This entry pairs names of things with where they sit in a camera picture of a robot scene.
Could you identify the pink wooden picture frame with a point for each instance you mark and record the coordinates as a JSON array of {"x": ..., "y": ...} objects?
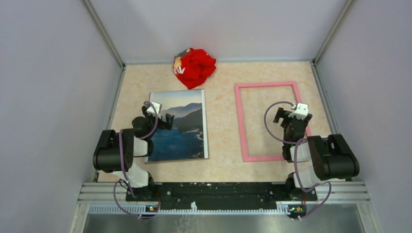
[{"x": 242, "y": 130}]

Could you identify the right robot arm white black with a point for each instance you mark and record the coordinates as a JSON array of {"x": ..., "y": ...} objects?
[{"x": 331, "y": 156}]

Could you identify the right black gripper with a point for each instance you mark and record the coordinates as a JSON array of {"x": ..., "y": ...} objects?
[{"x": 283, "y": 114}]

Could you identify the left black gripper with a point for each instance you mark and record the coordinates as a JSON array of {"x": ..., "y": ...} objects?
[{"x": 166, "y": 124}]

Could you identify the crumpled red cloth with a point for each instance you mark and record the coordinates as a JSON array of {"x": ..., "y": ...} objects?
[{"x": 192, "y": 67}]

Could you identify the landscape photo print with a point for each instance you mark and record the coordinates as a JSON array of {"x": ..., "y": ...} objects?
[{"x": 187, "y": 138}]

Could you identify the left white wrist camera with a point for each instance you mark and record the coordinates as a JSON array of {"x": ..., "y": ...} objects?
[{"x": 154, "y": 108}]

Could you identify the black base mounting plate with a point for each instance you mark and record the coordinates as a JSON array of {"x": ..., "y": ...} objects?
[{"x": 223, "y": 196}]

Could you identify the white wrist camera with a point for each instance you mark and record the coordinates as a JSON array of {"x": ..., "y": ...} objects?
[
  {"x": 154, "y": 108},
  {"x": 299, "y": 111}
]

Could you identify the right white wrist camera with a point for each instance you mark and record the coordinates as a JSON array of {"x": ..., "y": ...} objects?
[{"x": 299, "y": 111}]

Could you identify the aluminium front rail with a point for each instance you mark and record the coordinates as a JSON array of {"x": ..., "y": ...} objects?
[{"x": 111, "y": 198}]

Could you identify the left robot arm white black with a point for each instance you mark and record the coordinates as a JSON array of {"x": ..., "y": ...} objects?
[{"x": 115, "y": 151}]

